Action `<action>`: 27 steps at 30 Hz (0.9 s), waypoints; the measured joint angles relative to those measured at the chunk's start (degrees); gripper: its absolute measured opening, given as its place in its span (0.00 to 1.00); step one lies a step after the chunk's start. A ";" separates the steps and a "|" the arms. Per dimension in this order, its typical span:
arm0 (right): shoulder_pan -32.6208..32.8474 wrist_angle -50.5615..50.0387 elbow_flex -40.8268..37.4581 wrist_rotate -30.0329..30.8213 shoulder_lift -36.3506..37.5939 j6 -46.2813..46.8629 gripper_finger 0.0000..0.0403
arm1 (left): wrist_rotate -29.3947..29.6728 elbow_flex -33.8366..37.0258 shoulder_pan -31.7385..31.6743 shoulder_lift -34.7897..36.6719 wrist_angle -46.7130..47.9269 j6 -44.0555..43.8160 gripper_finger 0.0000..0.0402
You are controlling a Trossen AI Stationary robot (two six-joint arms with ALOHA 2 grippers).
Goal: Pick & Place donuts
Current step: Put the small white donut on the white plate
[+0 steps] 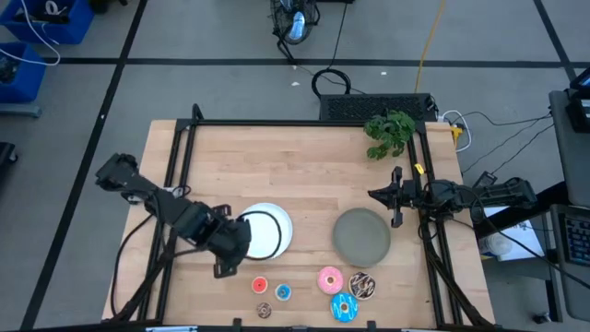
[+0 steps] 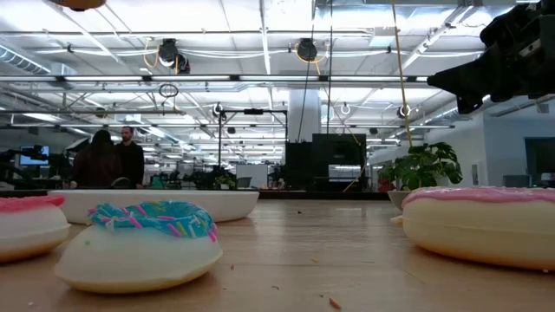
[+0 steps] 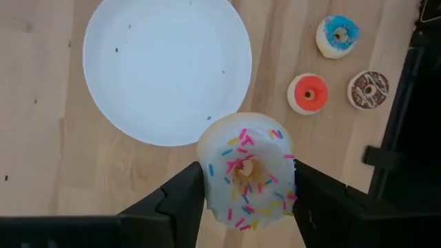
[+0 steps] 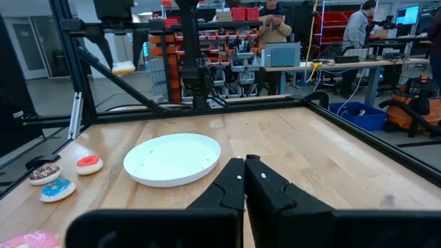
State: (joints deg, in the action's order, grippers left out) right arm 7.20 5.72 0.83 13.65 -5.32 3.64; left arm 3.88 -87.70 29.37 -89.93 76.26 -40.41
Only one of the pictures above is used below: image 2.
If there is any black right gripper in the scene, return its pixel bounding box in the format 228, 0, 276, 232
427, 0, 555, 116

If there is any large light pink icing donut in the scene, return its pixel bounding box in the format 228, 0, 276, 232
401, 185, 555, 272

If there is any blue sprinkled icing donut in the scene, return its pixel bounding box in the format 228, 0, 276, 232
54, 199, 224, 295

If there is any coral pink icing donut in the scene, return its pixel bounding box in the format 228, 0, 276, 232
0, 194, 72, 264

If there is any green potted plant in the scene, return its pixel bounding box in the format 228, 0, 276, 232
376, 141, 464, 192

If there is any beige shallow bowl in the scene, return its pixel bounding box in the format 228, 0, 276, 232
387, 190, 413, 211

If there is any black cabinet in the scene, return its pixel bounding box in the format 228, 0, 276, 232
284, 133, 368, 192

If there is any white building column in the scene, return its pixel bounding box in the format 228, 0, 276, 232
287, 88, 323, 143

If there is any white board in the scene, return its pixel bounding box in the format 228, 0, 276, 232
235, 163, 269, 190

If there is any small green plant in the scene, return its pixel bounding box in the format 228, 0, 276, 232
213, 172, 238, 191

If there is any white shallow bowl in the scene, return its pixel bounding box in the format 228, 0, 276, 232
48, 189, 260, 225

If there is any person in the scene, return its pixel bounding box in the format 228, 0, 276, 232
71, 128, 123, 190
115, 125, 146, 190

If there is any orange-brown rounded object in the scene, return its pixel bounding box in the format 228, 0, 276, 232
48, 0, 108, 12

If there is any blue computer monitor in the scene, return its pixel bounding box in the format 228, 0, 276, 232
18, 145, 50, 167

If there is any yellow hanging rope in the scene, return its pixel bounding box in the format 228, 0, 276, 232
389, 0, 415, 148

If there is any black hanging cable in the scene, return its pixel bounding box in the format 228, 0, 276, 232
326, 0, 335, 135

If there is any black ceiling cable reel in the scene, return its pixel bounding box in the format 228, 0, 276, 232
295, 37, 319, 63
157, 37, 192, 75

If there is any black metal frame stand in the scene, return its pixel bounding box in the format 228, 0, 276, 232
218, 108, 289, 168

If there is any coiled black cable loop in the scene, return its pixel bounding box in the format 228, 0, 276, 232
158, 82, 180, 99

